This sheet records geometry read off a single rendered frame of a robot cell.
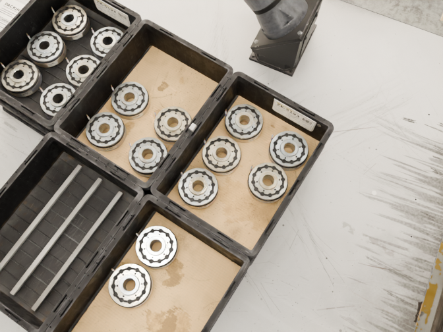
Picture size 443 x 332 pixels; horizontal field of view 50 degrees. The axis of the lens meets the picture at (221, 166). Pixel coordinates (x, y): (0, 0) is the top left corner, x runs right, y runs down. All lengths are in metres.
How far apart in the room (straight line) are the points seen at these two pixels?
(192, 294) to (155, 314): 0.10
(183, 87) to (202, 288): 0.56
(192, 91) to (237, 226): 0.41
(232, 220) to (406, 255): 0.51
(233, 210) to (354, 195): 0.38
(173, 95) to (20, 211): 0.51
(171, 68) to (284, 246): 0.60
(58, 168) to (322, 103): 0.80
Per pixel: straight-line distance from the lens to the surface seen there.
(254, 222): 1.22
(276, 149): 1.25
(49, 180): 1.33
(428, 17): 2.72
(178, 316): 1.19
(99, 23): 1.51
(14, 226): 1.32
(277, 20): 1.40
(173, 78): 1.37
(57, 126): 1.26
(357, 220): 1.40
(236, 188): 1.24
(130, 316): 1.21
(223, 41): 1.59
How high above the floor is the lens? 2.02
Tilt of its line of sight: 71 degrees down
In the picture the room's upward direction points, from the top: straight up
